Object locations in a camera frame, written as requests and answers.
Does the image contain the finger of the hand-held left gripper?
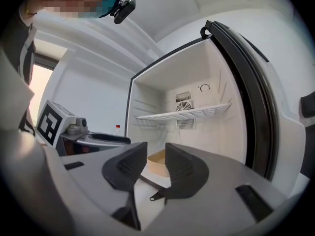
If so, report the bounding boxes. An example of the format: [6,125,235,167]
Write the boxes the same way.
[92,133,131,144]
[75,134,128,154]

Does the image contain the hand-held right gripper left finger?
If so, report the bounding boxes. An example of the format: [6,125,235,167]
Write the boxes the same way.
[60,141,148,236]

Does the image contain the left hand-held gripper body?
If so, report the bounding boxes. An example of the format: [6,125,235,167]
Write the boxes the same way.
[35,99,89,156]

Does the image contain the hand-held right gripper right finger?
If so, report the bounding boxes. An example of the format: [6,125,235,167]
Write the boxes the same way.
[147,143,288,236]

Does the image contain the tan paper bowl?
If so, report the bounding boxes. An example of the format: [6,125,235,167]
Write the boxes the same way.
[146,149,170,177]

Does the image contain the white mini fridge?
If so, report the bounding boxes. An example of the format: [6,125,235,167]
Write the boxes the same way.
[125,20,307,196]

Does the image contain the black metal lock tab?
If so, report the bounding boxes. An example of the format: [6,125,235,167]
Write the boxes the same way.
[149,190,165,201]

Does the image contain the dark framed window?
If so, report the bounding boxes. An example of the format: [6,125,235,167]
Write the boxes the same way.
[28,53,60,119]

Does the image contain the person's black white patterned top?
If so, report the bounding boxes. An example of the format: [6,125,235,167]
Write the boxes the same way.
[0,0,37,137]

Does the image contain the teal head cap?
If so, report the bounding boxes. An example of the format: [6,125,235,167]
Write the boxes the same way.
[98,0,123,19]

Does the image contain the white wire fridge shelf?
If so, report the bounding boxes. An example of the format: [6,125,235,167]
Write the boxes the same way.
[135,103,232,121]

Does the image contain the black head-worn camera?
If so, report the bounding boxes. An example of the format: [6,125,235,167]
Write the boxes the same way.
[110,0,136,24]

